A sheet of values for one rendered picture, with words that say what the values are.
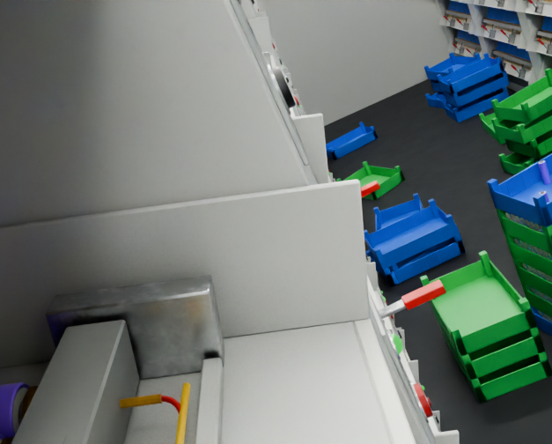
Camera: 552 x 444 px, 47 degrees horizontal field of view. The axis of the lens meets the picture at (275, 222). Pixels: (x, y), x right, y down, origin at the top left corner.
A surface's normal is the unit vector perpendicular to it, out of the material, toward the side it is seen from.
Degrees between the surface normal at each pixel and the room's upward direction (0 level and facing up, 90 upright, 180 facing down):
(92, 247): 90
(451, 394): 0
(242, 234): 90
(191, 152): 90
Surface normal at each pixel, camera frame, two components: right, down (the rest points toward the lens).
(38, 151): 0.05, 0.37
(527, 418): -0.41, -0.84
